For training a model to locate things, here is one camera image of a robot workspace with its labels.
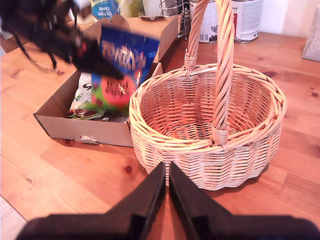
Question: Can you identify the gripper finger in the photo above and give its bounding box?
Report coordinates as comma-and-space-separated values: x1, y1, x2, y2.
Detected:
72, 33, 125, 81
104, 161, 167, 240
169, 160, 234, 240

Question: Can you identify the blue Terry's mini eggs bag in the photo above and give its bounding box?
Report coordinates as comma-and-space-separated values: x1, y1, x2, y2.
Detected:
91, 23, 161, 117

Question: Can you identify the brown cardboard box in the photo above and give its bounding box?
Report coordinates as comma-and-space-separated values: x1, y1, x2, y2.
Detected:
33, 13, 183, 148

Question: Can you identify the grey Porlex box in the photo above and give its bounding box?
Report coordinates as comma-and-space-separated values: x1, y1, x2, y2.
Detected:
142, 0, 162, 17

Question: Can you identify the kitchen towel pack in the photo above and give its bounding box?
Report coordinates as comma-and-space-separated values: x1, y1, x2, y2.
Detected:
91, 0, 146, 21

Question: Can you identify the white labelled tin can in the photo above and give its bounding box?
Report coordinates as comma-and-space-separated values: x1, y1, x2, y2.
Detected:
189, 0, 218, 44

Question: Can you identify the red labelled tin can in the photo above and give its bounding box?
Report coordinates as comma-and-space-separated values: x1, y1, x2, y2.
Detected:
229, 0, 265, 44

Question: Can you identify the white paper bag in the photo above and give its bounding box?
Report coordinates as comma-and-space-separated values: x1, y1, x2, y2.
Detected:
301, 9, 320, 63

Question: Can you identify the black cable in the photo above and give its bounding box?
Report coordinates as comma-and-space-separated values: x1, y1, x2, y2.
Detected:
11, 31, 38, 63
48, 51, 59, 71

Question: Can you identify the woven wicker basket with handle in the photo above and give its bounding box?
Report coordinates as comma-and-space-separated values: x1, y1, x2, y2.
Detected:
128, 0, 288, 191

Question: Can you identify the wire utensil holder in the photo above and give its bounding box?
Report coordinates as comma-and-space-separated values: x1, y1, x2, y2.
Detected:
159, 0, 192, 38

